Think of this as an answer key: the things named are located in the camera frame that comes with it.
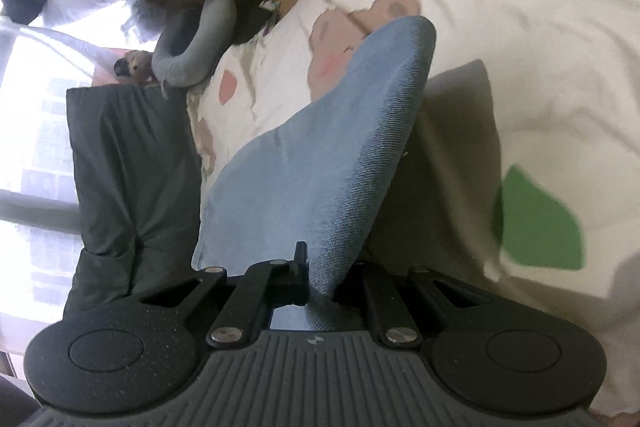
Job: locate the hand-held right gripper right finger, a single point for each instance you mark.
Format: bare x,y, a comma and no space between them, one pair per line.
372,297

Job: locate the black cloth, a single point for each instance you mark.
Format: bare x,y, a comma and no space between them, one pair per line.
255,24

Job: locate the window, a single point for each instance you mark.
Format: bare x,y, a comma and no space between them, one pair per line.
35,107

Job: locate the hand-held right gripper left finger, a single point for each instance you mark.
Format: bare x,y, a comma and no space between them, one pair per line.
300,279

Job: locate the brown teddy bear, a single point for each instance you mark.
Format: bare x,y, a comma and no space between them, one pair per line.
135,64

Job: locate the grey u-shaped pillow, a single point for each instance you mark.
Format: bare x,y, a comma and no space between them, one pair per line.
195,42

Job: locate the blue denim pants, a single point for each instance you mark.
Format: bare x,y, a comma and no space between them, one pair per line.
325,147

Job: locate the dark green duvet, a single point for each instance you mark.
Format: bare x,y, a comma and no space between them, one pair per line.
125,167

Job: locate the white bear printed bed sheet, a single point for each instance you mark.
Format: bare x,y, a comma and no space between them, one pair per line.
525,57

